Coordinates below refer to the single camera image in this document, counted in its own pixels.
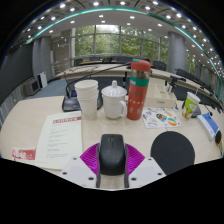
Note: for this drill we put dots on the grey round column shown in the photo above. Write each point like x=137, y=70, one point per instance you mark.
x=176, y=50

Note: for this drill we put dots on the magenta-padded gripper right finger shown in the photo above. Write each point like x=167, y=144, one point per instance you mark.
x=135, y=158

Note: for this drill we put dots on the black round mouse pad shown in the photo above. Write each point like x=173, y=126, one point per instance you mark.
x=172, y=151

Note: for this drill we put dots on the black desktop device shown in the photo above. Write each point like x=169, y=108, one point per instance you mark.
x=197, y=112

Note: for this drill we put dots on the white lidded ceramic mug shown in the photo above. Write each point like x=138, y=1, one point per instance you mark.
x=114, y=102

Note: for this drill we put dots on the stack of white paper cups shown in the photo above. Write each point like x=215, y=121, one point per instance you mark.
x=87, y=99

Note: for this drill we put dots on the green and white paper cup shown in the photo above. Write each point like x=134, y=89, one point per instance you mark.
x=190, y=106

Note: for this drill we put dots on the black computer mouse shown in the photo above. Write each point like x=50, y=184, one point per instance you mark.
x=112, y=155

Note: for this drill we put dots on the dark office chairs row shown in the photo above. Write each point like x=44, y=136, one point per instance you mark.
x=181, y=73

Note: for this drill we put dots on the red drink bottle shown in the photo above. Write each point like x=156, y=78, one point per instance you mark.
x=138, y=96

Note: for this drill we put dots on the black handheld microphone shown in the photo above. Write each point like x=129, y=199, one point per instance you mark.
x=219, y=138

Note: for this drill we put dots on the black gooseneck desk microphone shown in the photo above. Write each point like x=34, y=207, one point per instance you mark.
x=70, y=104

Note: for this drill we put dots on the round ceiling lights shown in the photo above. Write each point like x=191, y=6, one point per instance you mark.
x=96, y=3

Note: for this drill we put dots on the white red-headed paper document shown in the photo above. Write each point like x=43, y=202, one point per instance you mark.
x=60, y=140

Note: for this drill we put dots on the white cardboard box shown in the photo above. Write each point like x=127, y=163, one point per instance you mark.
x=160, y=97

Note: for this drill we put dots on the blue and white book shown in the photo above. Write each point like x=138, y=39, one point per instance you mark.
x=209, y=124

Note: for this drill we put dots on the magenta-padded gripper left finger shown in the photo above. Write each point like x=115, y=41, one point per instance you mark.
x=89, y=158

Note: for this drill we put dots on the red and white brochure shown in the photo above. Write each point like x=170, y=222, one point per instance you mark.
x=23, y=154

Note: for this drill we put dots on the colourful sticker sheet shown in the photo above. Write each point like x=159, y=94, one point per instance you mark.
x=162, y=117

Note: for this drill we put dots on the long curved conference desk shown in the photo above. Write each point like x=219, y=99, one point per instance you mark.
x=100, y=70

